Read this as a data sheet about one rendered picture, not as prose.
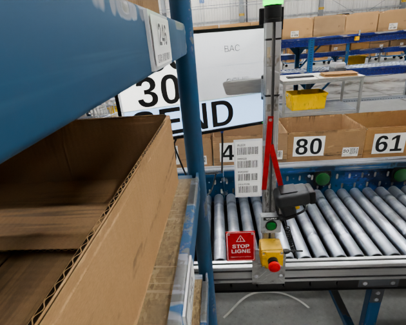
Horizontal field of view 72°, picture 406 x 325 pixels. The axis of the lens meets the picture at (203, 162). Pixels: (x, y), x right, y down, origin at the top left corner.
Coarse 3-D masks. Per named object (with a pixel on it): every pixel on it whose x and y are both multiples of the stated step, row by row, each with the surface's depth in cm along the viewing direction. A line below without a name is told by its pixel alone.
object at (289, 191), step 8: (288, 184) 88; (296, 184) 88; (304, 184) 87; (280, 192) 85; (288, 192) 84; (296, 192) 84; (304, 192) 84; (312, 192) 83; (280, 200) 84; (288, 200) 84; (296, 200) 84; (304, 200) 84; (312, 200) 84; (280, 208) 88; (288, 208) 87; (296, 208) 88; (280, 216) 90; (288, 216) 88; (296, 216) 88
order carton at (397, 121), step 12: (360, 120) 169; (372, 120) 169; (384, 120) 168; (396, 120) 168; (372, 132) 142; (384, 132) 142; (396, 132) 142; (372, 144) 145; (372, 156) 148; (384, 156) 147
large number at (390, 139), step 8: (376, 136) 143; (384, 136) 143; (392, 136) 142; (400, 136) 142; (376, 144) 145; (384, 144) 144; (392, 144) 144; (400, 144) 144; (376, 152) 146; (384, 152) 146; (392, 152) 146; (400, 152) 146
